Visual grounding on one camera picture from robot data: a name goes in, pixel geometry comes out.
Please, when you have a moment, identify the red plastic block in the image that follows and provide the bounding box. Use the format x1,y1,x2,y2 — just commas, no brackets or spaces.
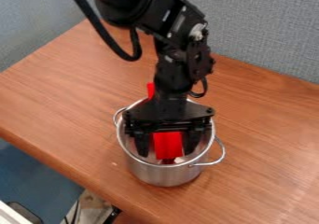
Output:
146,81,186,165

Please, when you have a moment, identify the metal table leg bracket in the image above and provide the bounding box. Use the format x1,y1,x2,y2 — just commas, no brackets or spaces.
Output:
61,190,121,224

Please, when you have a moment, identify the white black object at corner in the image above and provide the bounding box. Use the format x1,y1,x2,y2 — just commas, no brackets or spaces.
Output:
0,201,44,224

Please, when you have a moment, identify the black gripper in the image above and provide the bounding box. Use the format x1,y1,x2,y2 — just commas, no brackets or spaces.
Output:
121,63,215,157

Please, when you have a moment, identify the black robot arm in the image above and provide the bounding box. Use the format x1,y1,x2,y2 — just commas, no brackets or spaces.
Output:
73,0,215,157

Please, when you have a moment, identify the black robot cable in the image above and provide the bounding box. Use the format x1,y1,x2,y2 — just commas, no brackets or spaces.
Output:
63,0,144,63

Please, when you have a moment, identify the stainless steel pot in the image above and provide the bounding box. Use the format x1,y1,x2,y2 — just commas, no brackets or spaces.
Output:
113,98,226,187

